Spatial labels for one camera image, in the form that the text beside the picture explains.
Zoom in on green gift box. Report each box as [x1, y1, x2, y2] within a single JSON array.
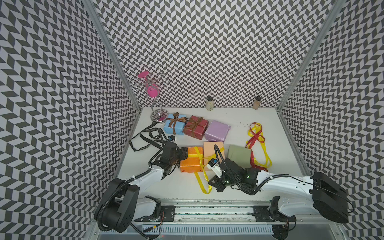
[[228, 145, 251, 169]]

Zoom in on orange gift box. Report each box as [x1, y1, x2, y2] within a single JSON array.
[[180, 147, 204, 173]]

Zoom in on blue gift box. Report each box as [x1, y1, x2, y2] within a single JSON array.
[[163, 112, 187, 136]]

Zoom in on red gift box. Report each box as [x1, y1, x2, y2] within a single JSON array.
[[183, 116, 209, 140]]

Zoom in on peach gift box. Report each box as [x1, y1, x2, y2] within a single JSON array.
[[203, 142, 225, 171]]

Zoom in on yellow ribbon of peach box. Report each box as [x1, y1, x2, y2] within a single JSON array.
[[247, 122, 273, 169]]

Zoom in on purple gift box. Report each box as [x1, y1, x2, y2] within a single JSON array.
[[205, 120, 231, 142]]

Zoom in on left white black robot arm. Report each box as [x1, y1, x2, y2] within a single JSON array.
[[94, 142, 188, 233]]

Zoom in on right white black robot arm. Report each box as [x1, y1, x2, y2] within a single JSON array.
[[208, 158, 354, 224]]

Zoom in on light spice jar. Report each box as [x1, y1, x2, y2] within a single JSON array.
[[206, 96, 215, 111]]

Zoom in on silver pink jewelry stand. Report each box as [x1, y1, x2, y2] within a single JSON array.
[[130, 71, 169, 124]]

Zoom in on brown spice jar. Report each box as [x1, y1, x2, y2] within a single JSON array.
[[252, 96, 262, 110]]

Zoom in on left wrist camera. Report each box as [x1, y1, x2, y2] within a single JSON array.
[[168, 135, 176, 142]]

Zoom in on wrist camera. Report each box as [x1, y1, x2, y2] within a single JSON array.
[[168, 135, 176, 142], [207, 159, 223, 179]]

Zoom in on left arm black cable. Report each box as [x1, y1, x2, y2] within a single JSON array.
[[155, 128, 172, 148]]

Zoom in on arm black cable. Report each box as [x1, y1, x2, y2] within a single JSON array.
[[213, 144, 229, 172], [155, 128, 172, 148]]

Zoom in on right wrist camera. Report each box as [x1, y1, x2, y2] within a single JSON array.
[[207, 159, 223, 179]]

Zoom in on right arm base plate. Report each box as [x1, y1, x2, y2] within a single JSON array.
[[252, 206, 297, 223]]

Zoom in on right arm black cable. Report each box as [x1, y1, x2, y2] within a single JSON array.
[[213, 144, 229, 172]]

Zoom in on aluminium front rail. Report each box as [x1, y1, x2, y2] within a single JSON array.
[[132, 198, 330, 225]]

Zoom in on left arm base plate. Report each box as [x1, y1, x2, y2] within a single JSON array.
[[156, 206, 176, 223]]

